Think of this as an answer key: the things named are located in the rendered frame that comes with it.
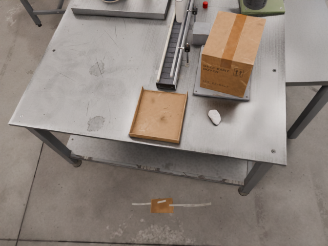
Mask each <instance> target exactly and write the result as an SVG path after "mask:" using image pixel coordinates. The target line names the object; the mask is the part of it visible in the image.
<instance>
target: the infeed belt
mask: <svg viewBox="0 0 328 246"><path fill-rule="evenodd" d="M190 3H191V0H189V3H188V8H187V9H188V10H189V7H190ZM187 16H188V12H187V13H186V17H185V21H184V27H183V31H182V36H181V40H180V45H179V47H181V45H182V40H183V36H184V31H185V25H186V21H187ZM181 25H182V23H177V22H176V15H175V19H174V22H173V27H172V31H171V35H170V39H169V43H168V47H167V51H166V55H165V59H164V64H163V68H162V72H161V76H160V80H159V82H158V83H159V84H169V85H173V81H174V77H175V72H176V68H177V63H178V58H179V54H180V49H178V54H177V58H176V62H175V67H174V71H173V76H172V77H170V72H171V68H172V64H173V60H174V55H175V51H176V47H177V42H178V38H179V33H180V29H181Z"/></svg>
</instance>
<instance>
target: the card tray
mask: <svg viewBox="0 0 328 246"><path fill-rule="evenodd" d="M187 96H188V91H187V93H186V94H181V93H172V92H163V91H154V90H145V89H144V88H143V86H142V88H141V91H140V95H139V98H138V102H137V106H136V109H135V113H134V116H133V120H132V123H131V127H130V131H129V135H130V137H137V138H144V139H151V140H158V141H164V142H171V143H178V144H179V141H180V135H181V130H182V125H183V120H184V114H185V107H186V101H187Z"/></svg>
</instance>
